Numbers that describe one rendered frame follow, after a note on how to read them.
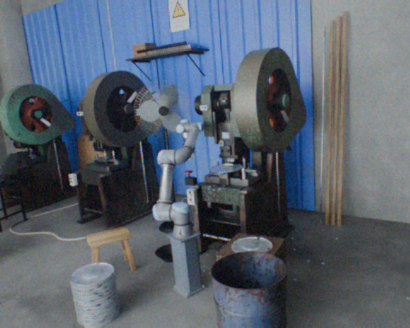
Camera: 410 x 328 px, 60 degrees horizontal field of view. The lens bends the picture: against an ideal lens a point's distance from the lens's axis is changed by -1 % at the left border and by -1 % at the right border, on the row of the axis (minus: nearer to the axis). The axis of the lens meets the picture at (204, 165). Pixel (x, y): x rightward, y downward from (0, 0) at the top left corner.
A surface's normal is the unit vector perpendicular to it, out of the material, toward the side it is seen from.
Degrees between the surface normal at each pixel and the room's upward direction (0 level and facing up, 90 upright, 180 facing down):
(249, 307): 92
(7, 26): 90
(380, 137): 90
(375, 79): 90
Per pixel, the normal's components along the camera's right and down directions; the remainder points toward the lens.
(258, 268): -0.36, 0.19
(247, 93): -0.57, 0.04
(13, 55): 0.82, 0.05
